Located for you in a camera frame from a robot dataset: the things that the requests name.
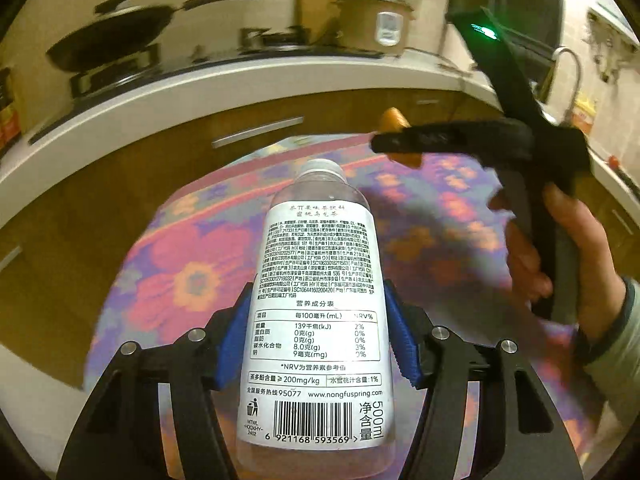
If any floral purple tablecloth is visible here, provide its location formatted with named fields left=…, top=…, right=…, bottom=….
left=97, top=132, right=608, bottom=480

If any person's right forearm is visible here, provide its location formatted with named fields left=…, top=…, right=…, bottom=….
left=574, top=275, right=640, bottom=463

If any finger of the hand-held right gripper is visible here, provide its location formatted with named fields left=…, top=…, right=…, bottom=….
left=370, top=118, right=534, bottom=162

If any wooden kitchen cabinet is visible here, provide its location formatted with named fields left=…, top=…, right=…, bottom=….
left=0, top=87, right=640, bottom=361

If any dark sauce bottle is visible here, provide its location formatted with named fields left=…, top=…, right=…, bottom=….
left=0, top=67, right=22, bottom=144

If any black frying pan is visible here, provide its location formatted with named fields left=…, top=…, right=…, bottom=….
left=46, top=0, right=257, bottom=74

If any white water heater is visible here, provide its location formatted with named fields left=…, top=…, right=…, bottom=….
left=587, top=2, right=640, bottom=87

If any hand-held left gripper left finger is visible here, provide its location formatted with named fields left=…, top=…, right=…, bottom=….
left=57, top=282, right=254, bottom=480

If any yellow dish soap bottle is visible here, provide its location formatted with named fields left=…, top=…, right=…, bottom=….
left=570, top=97, right=599, bottom=137

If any white kitchen countertop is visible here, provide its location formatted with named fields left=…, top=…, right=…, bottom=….
left=0, top=47, right=640, bottom=221

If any black gas stove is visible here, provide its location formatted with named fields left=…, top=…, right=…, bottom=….
left=27, top=25, right=311, bottom=143

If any orange peel piece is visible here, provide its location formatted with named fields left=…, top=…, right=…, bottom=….
left=377, top=106, right=424, bottom=169

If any person's right hand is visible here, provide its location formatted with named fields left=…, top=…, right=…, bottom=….
left=505, top=182, right=627, bottom=357

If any metal faucet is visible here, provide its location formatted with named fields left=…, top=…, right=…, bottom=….
left=542, top=47, right=584, bottom=122

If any clear plastic bottle white label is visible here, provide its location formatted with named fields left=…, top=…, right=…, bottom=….
left=235, top=157, right=397, bottom=479

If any brown rice cooker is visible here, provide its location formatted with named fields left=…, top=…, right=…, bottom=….
left=334, top=0, right=416, bottom=57

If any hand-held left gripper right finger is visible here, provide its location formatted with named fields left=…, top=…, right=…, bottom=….
left=384, top=282, right=586, bottom=480

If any dark kitchen window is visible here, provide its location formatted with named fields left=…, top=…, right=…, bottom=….
left=440, top=0, right=564, bottom=97

